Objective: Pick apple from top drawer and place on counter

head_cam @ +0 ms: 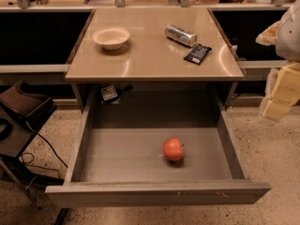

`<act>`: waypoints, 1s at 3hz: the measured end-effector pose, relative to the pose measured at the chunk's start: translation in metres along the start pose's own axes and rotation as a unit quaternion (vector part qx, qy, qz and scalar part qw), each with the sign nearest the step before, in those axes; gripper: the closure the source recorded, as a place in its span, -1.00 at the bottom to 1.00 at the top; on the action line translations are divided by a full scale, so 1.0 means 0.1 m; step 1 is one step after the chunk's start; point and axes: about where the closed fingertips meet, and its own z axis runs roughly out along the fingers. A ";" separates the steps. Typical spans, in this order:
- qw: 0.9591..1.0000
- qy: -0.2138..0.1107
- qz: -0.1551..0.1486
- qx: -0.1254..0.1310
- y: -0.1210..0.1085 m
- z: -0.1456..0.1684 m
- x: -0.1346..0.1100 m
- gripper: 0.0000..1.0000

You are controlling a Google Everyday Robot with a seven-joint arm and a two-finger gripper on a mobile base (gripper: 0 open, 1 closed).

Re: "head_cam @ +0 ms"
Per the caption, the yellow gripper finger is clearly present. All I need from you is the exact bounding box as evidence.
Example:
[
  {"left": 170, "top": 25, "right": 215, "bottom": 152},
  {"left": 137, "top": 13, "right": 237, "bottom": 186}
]
[
  {"left": 256, "top": 22, "right": 278, "bottom": 46},
  {"left": 262, "top": 63, "right": 300, "bottom": 122}
]

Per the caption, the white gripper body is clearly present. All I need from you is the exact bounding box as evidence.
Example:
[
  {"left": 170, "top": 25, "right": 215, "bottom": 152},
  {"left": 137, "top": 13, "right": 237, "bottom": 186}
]
[{"left": 276, "top": 0, "right": 300, "bottom": 61}]

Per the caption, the red apple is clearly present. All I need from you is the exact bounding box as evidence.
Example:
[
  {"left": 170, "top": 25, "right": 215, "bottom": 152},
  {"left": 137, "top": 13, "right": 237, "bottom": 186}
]
[{"left": 162, "top": 137, "right": 184, "bottom": 161}]

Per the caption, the grey counter cabinet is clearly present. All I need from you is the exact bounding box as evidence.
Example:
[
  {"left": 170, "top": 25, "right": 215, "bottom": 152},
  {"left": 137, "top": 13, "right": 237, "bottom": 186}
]
[{"left": 65, "top": 7, "right": 246, "bottom": 111}]

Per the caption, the black labelled box under counter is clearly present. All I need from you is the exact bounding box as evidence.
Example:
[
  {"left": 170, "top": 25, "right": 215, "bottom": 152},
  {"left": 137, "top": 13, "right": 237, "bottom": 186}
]
[{"left": 100, "top": 84, "right": 133, "bottom": 104}]

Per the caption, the open grey drawer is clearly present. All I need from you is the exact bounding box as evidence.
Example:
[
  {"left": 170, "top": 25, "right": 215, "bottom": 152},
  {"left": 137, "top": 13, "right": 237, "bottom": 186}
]
[{"left": 45, "top": 89, "right": 272, "bottom": 209}]

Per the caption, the dark snack bar wrapper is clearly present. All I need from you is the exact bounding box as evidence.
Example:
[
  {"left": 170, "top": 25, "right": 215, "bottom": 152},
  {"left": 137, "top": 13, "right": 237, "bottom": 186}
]
[{"left": 184, "top": 44, "right": 212, "bottom": 66}]

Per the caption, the silver soda can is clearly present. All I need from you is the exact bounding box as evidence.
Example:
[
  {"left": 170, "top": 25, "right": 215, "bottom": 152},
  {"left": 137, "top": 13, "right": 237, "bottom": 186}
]
[{"left": 165, "top": 24, "right": 197, "bottom": 47}]

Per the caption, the white bowl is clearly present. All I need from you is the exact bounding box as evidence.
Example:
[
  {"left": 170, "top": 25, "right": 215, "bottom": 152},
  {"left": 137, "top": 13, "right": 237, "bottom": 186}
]
[{"left": 92, "top": 26, "right": 130, "bottom": 51}]

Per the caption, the dark side cart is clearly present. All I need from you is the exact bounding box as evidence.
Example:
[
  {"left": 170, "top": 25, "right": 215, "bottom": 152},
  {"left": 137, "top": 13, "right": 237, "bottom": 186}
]
[{"left": 0, "top": 80, "right": 63, "bottom": 203}]

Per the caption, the black cable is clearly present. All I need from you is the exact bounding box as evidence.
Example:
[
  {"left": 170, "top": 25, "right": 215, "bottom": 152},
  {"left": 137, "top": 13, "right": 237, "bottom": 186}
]
[{"left": 20, "top": 120, "right": 69, "bottom": 180}]

